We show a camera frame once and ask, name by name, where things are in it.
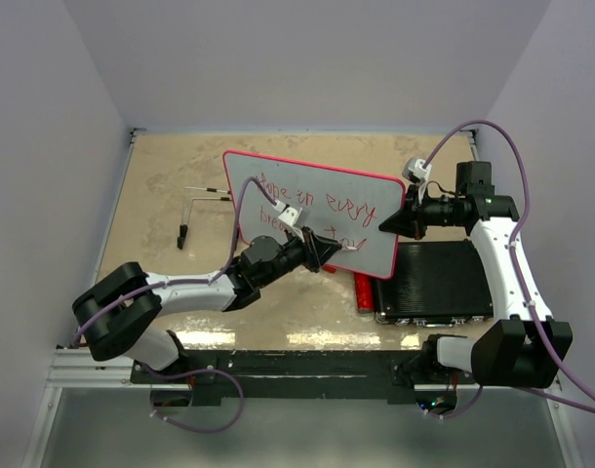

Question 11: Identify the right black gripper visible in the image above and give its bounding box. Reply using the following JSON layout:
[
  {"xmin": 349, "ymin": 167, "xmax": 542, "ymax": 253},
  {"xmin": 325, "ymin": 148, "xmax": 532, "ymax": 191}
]
[{"xmin": 379, "ymin": 183, "xmax": 463, "ymax": 241}]

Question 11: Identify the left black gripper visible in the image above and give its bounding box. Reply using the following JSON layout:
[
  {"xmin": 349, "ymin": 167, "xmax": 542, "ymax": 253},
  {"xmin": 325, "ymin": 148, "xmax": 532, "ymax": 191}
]
[{"xmin": 257, "ymin": 225, "xmax": 340, "ymax": 288}]

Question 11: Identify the pink framed whiteboard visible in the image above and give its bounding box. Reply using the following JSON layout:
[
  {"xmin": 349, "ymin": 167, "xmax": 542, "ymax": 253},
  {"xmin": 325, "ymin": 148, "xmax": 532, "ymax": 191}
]
[{"xmin": 222, "ymin": 150, "xmax": 406, "ymax": 279}]

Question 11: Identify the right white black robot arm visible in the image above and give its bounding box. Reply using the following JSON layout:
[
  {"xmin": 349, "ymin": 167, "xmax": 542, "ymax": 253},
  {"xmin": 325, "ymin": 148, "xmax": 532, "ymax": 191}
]
[{"xmin": 379, "ymin": 158, "xmax": 573, "ymax": 389}]

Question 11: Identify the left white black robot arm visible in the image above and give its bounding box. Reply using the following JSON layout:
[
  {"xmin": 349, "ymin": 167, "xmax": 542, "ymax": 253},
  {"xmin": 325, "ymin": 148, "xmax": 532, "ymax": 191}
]
[{"xmin": 72, "ymin": 227, "xmax": 342, "ymax": 382}]

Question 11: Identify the red glitter microphone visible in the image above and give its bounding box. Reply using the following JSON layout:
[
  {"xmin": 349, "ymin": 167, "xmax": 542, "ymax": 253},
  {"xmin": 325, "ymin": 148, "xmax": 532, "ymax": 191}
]
[{"xmin": 354, "ymin": 273, "xmax": 374, "ymax": 313}]

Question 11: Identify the black ribbed case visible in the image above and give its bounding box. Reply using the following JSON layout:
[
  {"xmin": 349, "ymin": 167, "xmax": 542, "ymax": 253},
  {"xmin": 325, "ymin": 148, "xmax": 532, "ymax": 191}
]
[{"xmin": 371, "ymin": 240, "xmax": 494, "ymax": 327}]

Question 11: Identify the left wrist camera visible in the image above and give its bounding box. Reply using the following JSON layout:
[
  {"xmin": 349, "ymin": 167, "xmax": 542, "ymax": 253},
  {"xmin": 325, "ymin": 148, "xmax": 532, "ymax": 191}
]
[{"xmin": 273, "ymin": 200, "xmax": 303, "ymax": 239}]

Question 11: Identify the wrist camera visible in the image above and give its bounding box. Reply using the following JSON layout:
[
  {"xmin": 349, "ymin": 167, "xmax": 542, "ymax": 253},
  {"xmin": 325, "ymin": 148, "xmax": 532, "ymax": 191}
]
[
  {"xmin": 273, "ymin": 200, "xmax": 303, "ymax": 239},
  {"xmin": 402, "ymin": 157, "xmax": 432, "ymax": 184}
]

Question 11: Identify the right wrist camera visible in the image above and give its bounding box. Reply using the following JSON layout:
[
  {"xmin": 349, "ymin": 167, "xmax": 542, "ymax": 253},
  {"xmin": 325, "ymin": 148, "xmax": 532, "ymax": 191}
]
[{"xmin": 402, "ymin": 157, "xmax": 432, "ymax": 184}]

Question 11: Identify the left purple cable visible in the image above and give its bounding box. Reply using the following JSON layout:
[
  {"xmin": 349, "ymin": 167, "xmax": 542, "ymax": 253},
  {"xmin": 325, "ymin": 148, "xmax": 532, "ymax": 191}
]
[{"xmin": 71, "ymin": 175, "xmax": 282, "ymax": 348}]

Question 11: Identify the purple cable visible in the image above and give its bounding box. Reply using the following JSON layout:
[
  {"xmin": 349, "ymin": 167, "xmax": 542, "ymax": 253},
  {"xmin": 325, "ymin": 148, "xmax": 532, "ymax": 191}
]
[
  {"xmin": 71, "ymin": 175, "xmax": 282, "ymax": 348},
  {"xmin": 422, "ymin": 119, "xmax": 595, "ymax": 418}
]

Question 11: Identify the wire whiteboard stand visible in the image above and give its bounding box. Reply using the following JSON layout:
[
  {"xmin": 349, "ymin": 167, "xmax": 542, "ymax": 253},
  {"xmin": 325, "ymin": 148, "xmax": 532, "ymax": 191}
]
[{"xmin": 177, "ymin": 185, "xmax": 232, "ymax": 251}]

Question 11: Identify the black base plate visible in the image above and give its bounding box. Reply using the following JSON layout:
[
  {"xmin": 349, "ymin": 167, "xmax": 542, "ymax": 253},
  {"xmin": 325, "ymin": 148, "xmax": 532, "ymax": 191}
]
[{"xmin": 131, "ymin": 350, "xmax": 473, "ymax": 407}]

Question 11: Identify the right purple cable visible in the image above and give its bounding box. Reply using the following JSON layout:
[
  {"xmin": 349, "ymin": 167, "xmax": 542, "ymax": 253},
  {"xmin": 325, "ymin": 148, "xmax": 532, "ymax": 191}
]
[{"xmin": 422, "ymin": 119, "xmax": 595, "ymax": 418}]

